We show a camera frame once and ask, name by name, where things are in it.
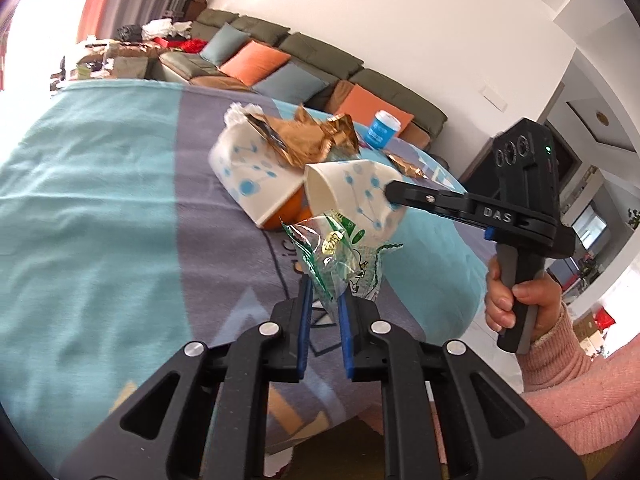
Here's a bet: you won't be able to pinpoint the orange cushion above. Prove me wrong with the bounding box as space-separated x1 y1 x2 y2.
218 40 292 86
334 83 415 133

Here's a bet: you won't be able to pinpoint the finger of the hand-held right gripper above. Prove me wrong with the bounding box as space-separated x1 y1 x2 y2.
382 180 473 218

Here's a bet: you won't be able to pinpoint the person's right hand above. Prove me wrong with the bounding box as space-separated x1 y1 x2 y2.
484 257 568 343

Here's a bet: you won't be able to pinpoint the white wall switch plate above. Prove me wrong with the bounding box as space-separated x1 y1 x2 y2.
482 85 508 111

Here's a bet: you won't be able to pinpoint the cluttered side table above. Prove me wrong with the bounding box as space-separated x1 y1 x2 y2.
62 39 162 82

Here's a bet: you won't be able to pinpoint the teal cushion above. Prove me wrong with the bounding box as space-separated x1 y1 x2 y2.
251 61 331 106
199 23 251 67

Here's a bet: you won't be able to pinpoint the orange curtain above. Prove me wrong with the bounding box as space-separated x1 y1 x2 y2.
77 0 123 43

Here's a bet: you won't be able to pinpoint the green clear snack wrapper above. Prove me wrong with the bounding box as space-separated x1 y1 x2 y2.
279 210 405 313

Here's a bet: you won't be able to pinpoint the teal and grey printed blanket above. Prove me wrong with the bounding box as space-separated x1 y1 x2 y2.
0 80 496 461

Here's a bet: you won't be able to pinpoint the orange fruit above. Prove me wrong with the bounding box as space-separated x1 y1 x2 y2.
262 187 311 231

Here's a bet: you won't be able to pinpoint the blue and white cup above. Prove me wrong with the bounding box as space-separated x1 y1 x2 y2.
361 110 402 150

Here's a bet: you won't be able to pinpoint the red cloth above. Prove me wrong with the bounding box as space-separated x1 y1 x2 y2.
152 36 208 54

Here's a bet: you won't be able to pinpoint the large gold foil wrapper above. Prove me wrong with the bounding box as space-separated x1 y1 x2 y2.
243 105 361 168

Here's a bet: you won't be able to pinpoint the white cloth pile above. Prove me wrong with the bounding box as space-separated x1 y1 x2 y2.
141 18 193 41

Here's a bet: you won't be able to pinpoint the white paper cup blue dots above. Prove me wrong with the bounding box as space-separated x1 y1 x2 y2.
303 159 408 241
209 119 306 226

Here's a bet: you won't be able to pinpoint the large crumpled white tissue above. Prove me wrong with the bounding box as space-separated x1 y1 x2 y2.
222 102 263 126

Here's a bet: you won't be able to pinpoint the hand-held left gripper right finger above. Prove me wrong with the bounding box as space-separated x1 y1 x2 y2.
336 292 587 480

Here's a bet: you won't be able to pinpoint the olive green sofa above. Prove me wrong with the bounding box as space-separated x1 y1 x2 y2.
150 8 448 151

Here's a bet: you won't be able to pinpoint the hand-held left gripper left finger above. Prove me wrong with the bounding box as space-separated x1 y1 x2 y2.
59 275 321 480

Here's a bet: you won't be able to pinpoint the small gold clear wrapper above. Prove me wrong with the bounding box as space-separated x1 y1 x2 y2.
385 152 431 181

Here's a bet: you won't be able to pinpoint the person's right forearm pink sleeve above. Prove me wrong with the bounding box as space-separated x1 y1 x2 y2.
520 302 640 456

